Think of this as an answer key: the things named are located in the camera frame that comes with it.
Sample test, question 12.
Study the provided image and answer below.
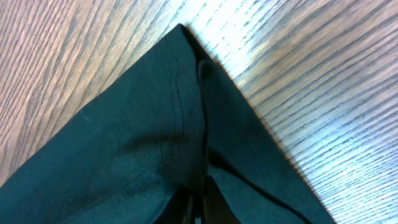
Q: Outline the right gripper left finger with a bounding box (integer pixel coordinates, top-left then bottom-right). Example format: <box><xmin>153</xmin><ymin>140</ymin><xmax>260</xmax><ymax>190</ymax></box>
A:
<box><xmin>154</xmin><ymin>185</ymin><xmax>195</xmax><ymax>224</ymax></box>

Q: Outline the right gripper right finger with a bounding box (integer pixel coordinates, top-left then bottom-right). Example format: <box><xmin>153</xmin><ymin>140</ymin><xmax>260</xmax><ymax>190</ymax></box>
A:
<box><xmin>201</xmin><ymin>175</ymin><xmax>241</xmax><ymax>224</ymax></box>

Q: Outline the black t-shirt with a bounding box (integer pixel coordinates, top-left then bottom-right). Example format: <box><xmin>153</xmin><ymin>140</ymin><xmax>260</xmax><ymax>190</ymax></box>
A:
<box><xmin>1</xmin><ymin>25</ymin><xmax>333</xmax><ymax>223</ymax></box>

